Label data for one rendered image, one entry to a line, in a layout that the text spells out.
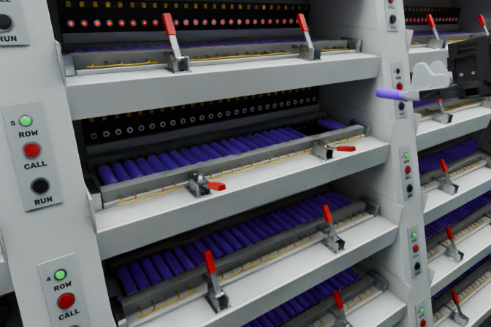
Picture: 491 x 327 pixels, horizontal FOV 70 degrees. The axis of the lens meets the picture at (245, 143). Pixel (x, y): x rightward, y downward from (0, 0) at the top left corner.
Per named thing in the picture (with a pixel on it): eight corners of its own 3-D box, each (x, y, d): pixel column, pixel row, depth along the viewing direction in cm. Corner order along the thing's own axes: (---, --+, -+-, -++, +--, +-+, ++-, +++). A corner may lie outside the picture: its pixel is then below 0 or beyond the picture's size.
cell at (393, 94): (374, 94, 65) (406, 99, 60) (378, 85, 65) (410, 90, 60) (379, 98, 66) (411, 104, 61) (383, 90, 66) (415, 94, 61)
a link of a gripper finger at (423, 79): (397, 67, 60) (454, 55, 53) (401, 101, 61) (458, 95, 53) (387, 68, 58) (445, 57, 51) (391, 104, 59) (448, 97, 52)
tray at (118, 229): (386, 162, 78) (394, 121, 74) (99, 261, 46) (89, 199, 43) (321, 133, 93) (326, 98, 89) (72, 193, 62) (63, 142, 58)
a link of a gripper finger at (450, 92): (428, 87, 57) (490, 79, 50) (429, 98, 57) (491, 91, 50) (413, 90, 54) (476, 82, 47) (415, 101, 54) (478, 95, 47)
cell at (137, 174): (134, 168, 61) (147, 184, 56) (123, 170, 60) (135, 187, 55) (133, 158, 60) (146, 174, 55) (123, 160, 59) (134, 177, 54)
